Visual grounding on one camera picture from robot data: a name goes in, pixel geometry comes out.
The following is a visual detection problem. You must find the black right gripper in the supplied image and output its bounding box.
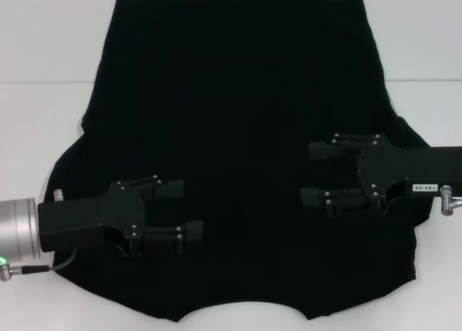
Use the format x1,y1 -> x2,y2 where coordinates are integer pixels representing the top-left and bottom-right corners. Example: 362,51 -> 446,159
300,133 -> 462,219

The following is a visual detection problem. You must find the black shirt with FREE print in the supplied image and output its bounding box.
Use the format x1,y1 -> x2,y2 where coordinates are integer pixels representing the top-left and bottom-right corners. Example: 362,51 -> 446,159
42,0 -> 434,313

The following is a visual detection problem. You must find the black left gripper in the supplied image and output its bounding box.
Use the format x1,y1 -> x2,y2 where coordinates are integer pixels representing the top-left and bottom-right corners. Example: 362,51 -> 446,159
38,175 -> 205,257

